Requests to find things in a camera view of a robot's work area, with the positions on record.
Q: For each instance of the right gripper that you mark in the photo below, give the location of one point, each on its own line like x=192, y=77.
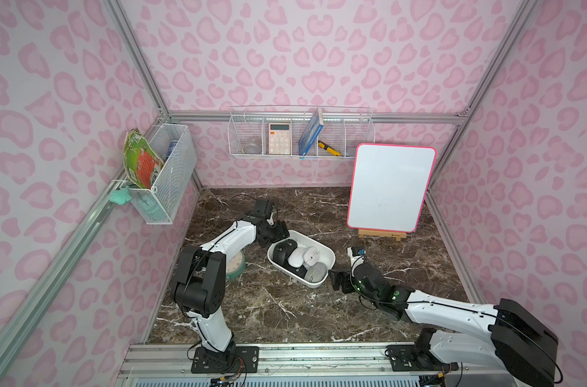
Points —
x=344, y=280

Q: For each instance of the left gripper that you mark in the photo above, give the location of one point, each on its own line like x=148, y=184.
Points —
x=278, y=231

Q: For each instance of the black mouse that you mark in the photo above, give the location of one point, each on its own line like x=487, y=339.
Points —
x=282, y=251

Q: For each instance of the white storage box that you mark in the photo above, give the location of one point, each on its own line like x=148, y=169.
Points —
x=327, y=257

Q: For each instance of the grey mouse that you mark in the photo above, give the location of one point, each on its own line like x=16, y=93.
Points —
x=316, y=273

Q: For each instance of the white pink mouse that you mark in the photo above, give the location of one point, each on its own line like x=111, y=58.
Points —
x=311, y=257

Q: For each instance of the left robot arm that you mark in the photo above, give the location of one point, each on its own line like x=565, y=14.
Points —
x=199, y=282

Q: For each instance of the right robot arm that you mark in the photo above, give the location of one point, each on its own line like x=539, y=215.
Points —
x=500, y=336

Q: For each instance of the wooden easel stand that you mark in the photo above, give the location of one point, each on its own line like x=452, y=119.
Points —
x=375, y=233

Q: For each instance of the green round clock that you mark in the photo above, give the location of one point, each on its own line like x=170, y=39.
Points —
x=236, y=266

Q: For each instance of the clear tape roll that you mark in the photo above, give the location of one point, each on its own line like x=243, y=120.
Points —
x=253, y=146

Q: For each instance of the pink white calculator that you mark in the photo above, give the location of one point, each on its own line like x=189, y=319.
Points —
x=279, y=139

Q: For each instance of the yellow utility knife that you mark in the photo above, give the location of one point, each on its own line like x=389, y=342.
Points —
x=329, y=149

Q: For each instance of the blue book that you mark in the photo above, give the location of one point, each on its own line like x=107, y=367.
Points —
x=311, y=133

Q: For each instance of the green snack bag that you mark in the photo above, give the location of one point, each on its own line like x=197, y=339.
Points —
x=141, y=164

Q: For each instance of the teal clip holder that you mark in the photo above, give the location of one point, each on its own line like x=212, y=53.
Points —
x=120, y=196

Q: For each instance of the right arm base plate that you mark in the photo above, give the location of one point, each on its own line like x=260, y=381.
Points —
x=408, y=358

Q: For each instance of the white board pink frame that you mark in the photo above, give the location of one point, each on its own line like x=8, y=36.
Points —
x=389, y=186

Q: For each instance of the white wire wall shelf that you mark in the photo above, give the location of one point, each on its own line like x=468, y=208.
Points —
x=344, y=128

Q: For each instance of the white mesh wall basket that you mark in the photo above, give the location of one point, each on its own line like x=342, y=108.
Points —
x=159, y=205

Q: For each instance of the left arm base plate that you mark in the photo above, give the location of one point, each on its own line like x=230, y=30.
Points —
x=205, y=361

